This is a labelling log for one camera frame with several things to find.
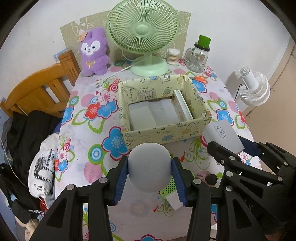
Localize white fan power cord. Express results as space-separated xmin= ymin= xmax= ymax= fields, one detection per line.
xmin=105 ymin=56 xmax=149 ymax=79

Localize white 45W charger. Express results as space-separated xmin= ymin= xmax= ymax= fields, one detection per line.
xmin=202 ymin=120 xmax=244 ymax=154

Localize white standing fan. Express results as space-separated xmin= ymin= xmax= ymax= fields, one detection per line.
xmin=235 ymin=66 xmax=271 ymax=107

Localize orange handled scissors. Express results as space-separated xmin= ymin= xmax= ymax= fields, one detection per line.
xmin=191 ymin=76 xmax=208 ymax=84

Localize yellow patterned storage box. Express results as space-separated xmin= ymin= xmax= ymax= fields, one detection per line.
xmin=118 ymin=74 xmax=212 ymax=150

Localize glass mason jar mug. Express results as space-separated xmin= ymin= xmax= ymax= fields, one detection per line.
xmin=184 ymin=35 xmax=211 ymax=73

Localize green perforated panda box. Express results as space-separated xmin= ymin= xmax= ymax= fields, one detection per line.
xmin=159 ymin=177 xmax=176 ymax=199

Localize black clothing pile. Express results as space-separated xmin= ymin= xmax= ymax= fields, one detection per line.
xmin=1 ymin=110 xmax=61 ymax=223

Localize clear rectangular plastic case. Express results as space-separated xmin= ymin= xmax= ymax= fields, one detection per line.
xmin=129 ymin=103 xmax=157 ymax=131

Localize floral tablecloth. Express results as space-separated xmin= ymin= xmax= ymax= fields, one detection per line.
xmin=55 ymin=60 xmax=253 ymax=240

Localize green desk fan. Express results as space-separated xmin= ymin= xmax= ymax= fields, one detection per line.
xmin=106 ymin=1 xmax=180 ymax=77

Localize cotton swab jar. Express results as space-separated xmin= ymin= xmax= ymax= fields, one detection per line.
xmin=166 ymin=48 xmax=180 ymax=65

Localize beige cabinet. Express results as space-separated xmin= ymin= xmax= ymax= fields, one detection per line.
xmin=244 ymin=39 xmax=295 ymax=154

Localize white printed t-shirt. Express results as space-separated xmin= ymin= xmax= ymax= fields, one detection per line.
xmin=28 ymin=133 xmax=59 ymax=208

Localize wooden chair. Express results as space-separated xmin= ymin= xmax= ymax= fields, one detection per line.
xmin=1 ymin=50 xmax=80 ymax=118

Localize purple plush toy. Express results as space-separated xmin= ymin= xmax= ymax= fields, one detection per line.
xmin=78 ymin=28 xmax=109 ymax=77

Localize beige patterned wall board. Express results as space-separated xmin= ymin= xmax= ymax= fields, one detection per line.
xmin=60 ymin=10 xmax=191 ymax=64

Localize white power strip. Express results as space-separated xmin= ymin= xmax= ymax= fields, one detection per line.
xmin=171 ymin=89 xmax=193 ymax=122

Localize white round puck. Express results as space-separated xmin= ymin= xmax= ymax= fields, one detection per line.
xmin=128 ymin=143 xmax=171 ymax=193

